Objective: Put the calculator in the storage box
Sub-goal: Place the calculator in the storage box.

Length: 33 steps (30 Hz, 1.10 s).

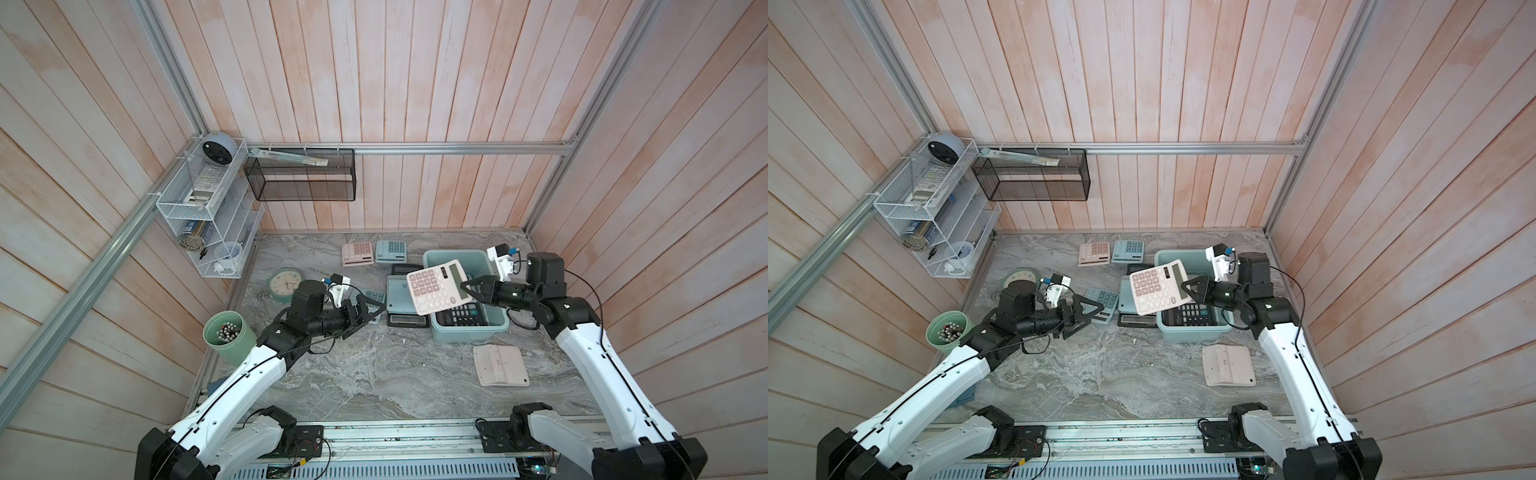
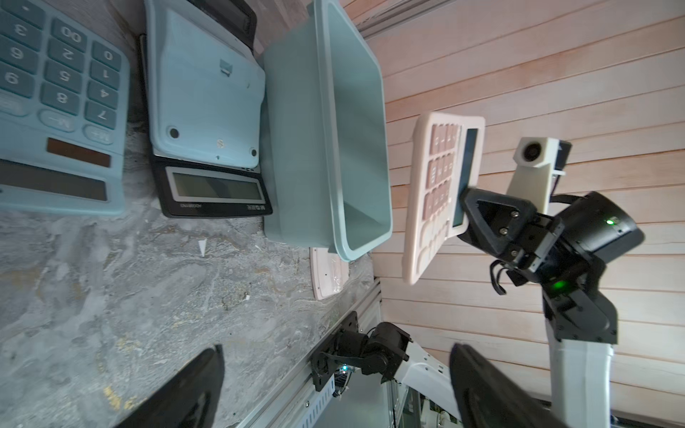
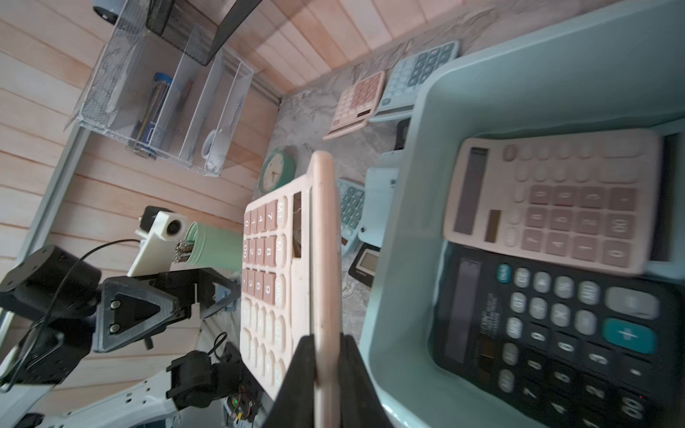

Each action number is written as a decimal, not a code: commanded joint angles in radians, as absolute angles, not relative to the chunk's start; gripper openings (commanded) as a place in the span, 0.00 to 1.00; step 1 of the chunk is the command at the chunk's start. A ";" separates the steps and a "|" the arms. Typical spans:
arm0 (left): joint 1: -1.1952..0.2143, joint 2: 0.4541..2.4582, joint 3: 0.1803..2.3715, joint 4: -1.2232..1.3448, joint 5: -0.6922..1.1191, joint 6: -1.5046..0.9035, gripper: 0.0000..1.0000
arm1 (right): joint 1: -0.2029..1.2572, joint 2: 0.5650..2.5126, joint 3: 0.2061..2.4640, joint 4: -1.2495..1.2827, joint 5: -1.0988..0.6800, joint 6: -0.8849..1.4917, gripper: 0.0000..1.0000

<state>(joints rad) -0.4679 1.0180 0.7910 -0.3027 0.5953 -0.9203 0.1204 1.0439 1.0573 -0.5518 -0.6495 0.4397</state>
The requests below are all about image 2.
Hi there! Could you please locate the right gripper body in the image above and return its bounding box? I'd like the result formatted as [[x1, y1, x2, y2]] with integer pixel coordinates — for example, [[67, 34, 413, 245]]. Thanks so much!
[[490, 192, 645, 292]]

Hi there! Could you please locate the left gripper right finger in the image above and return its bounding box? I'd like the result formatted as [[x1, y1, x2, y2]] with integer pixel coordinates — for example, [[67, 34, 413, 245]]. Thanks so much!
[[449, 343, 565, 428]]

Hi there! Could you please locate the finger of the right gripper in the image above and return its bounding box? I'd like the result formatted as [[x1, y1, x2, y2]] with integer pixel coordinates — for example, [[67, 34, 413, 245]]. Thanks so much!
[[458, 187, 538, 257]]

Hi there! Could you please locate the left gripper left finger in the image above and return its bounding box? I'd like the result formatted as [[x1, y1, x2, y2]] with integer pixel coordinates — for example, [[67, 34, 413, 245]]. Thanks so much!
[[119, 344, 225, 427]]

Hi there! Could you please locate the mint green storage box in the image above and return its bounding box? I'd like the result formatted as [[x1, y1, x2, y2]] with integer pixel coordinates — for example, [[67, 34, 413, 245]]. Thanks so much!
[[260, 1, 392, 262]]

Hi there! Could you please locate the large black desk calculator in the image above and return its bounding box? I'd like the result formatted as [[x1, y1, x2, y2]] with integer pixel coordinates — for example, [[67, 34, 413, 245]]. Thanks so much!
[[139, 30, 272, 219]]

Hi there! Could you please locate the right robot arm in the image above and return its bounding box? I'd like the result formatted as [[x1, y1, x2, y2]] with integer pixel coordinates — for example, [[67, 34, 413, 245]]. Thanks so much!
[[394, 189, 644, 427]]

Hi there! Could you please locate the upturned pink calculator right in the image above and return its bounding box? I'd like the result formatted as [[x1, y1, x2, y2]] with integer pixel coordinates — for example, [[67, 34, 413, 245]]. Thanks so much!
[[310, 248, 350, 301]]

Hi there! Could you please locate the upturned light blue calculator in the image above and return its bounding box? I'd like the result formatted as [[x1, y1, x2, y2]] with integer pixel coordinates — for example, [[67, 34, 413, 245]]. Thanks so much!
[[144, 1, 266, 169]]

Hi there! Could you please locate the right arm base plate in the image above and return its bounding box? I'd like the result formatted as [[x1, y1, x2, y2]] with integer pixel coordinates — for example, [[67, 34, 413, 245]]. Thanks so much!
[[310, 311, 411, 392]]

